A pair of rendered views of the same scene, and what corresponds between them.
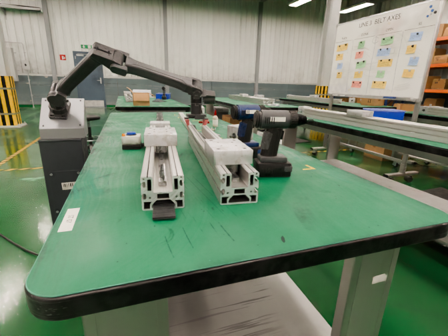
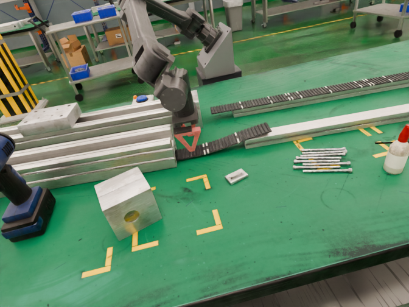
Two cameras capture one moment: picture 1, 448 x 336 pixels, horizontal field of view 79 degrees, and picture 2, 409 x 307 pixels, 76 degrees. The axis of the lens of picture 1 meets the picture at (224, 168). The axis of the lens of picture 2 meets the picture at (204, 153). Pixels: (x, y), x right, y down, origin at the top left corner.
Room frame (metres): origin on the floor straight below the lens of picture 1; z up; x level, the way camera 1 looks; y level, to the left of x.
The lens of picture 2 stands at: (1.66, -0.44, 1.22)
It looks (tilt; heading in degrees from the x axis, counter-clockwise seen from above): 36 degrees down; 105
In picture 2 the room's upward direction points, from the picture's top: 11 degrees counter-clockwise
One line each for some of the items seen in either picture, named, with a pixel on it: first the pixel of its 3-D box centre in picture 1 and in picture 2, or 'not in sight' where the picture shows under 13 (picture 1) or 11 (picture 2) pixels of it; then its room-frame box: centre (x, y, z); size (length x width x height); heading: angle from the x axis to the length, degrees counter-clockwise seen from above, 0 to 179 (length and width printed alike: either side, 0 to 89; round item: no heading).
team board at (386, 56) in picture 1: (367, 96); not in sight; (3.75, -1.88, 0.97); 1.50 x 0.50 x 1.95; 19
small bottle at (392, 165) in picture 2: (215, 118); (399, 148); (1.96, 0.07, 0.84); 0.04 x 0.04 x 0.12
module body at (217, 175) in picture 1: (211, 151); (36, 169); (1.04, 0.05, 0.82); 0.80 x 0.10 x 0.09; 13
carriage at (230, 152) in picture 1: (226, 155); not in sight; (0.79, -0.01, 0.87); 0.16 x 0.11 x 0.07; 13
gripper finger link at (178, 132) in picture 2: (201, 123); (188, 134); (1.48, 0.13, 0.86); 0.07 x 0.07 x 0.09; 14
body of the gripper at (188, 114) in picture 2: (196, 110); (182, 105); (1.47, 0.16, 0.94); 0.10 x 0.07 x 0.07; 104
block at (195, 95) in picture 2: (158, 131); (186, 109); (1.42, 0.35, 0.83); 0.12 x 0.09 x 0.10; 103
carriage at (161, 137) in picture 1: (161, 139); (53, 122); (0.99, 0.24, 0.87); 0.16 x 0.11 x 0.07; 13
